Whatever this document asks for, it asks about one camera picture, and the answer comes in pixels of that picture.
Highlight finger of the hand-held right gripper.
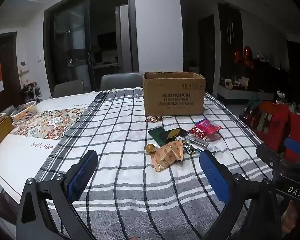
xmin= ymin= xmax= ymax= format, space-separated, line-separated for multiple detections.
xmin=284 ymin=137 xmax=300 ymax=157
xmin=256 ymin=144 xmax=290 ymax=170

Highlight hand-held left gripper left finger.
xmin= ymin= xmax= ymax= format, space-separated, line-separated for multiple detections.
xmin=16 ymin=149 xmax=99 ymax=240

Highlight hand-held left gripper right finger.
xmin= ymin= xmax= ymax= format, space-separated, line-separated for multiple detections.
xmin=199 ymin=150 xmax=282 ymax=240

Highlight silver snack packet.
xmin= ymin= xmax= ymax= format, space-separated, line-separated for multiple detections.
xmin=185 ymin=135 xmax=219 ymax=153

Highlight red snack packet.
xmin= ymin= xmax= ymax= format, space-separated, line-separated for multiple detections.
xmin=189 ymin=126 xmax=209 ymax=139

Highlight pink snack packet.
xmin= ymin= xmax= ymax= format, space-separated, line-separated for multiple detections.
xmin=195 ymin=118 xmax=223 ymax=135

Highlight orange snack packet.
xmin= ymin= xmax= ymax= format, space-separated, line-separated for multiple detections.
xmin=150 ymin=139 xmax=184 ymax=172

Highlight black gold snack packet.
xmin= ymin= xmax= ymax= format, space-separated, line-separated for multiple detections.
xmin=165 ymin=128 xmax=190 ymax=142

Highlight dark green snack packet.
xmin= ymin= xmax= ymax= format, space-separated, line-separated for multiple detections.
xmin=148 ymin=127 xmax=172 ymax=147

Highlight round amber jelly cup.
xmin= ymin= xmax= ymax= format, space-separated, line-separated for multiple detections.
xmin=144 ymin=143 xmax=157 ymax=155

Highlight brown cardboard box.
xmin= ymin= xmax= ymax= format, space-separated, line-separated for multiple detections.
xmin=142 ymin=71 xmax=206 ymax=117

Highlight person's right hand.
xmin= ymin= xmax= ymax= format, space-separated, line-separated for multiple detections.
xmin=281 ymin=201 xmax=300 ymax=234

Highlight white lotus ornament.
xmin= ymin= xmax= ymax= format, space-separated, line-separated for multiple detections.
xmin=275 ymin=89 xmax=287 ymax=103

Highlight green cloth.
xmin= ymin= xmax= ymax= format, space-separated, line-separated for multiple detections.
xmin=245 ymin=94 xmax=263 ymax=113

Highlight patterned tile-print table runner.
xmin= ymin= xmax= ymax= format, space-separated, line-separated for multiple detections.
xmin=9 ymin=108 xmax=88 ymax=140

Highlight white printed table cover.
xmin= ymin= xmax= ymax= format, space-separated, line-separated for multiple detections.
xmin=0 ymin=91 xmax=103 ymax=200

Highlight white low cabinet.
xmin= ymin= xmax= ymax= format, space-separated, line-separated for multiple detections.
xmin=217 ymin=82 xmax=275 ymax=100

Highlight black white plaid tablecloth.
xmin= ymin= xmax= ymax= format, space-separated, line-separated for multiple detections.
xmin=35 ymin=87 xmax=273 ymax=240

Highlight dark sideboard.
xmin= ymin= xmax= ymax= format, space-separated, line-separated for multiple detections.
xmin=245 ymin=59 xmax=290 ymax=93

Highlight white fruit basket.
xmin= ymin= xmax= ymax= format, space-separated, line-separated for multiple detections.
xmin=10 ymin=100 xmax=38 ymax=125

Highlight grey dining chair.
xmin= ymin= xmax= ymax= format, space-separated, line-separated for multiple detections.
xmin=100 ymin=72 xmax=144 ymax=92
xmin=53 ymin=79 xmax=84 ymax=98

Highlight wooden tissue box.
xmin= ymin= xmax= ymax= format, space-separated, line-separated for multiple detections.
xmin=0 ymin=110 xmax=14 ymax=150

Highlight small white shelf rack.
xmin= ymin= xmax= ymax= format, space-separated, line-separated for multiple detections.
xmin=21 ymin=81 xmax=42 ymax=100

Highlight red foil balloons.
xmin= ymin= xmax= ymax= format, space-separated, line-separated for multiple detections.
xmin=234 ymin=45 xmax=255 ymax=70

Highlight dark tall cabinet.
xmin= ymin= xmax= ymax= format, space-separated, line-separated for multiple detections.
xmin=217 ymin=3 xmax=244 ymax=85

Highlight dark room door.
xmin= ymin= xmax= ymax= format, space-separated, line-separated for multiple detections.
xmin=197 ymin=14 xmax=215 ymax=90

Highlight dark sliding glass door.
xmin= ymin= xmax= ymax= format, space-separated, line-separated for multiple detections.
xmin=44 ymin=0 xmax=138 ymax=98

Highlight silver refrigerator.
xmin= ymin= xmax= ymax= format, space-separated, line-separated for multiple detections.
xmin=115 ymin=4 xmax=133 ymax=73

